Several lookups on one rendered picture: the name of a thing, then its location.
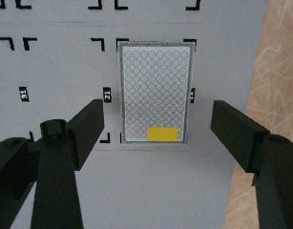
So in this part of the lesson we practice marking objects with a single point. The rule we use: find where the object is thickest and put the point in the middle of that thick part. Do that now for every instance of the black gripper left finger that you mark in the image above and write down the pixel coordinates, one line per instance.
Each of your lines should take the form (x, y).
(50, 162)

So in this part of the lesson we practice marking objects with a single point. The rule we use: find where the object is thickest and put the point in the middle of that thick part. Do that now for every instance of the clear plastic plate lid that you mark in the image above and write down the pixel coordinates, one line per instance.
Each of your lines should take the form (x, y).
(155, 85)

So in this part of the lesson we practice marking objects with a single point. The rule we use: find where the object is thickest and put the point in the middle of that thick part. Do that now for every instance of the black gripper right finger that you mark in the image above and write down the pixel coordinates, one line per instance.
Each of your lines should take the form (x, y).
(268, 156)

